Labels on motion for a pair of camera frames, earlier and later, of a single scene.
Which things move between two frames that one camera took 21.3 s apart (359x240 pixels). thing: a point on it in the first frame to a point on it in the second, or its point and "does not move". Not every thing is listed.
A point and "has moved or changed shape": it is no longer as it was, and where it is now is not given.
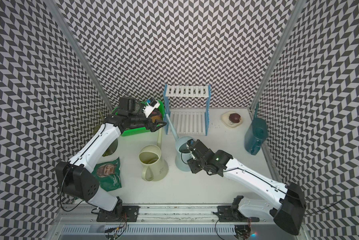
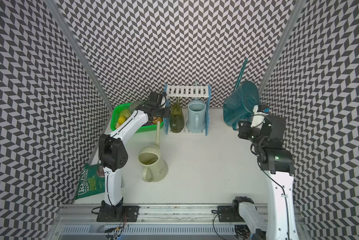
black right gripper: [194, 168] to [242, 130]
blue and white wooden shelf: [188, 107] does not move
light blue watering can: [183, 153] to [196, 110]
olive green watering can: [112, 149] to [176, 118]
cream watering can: [154, 168] does not move
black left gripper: [153, 127] to [167, 111]
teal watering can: [255, 133] has moved or changed shape
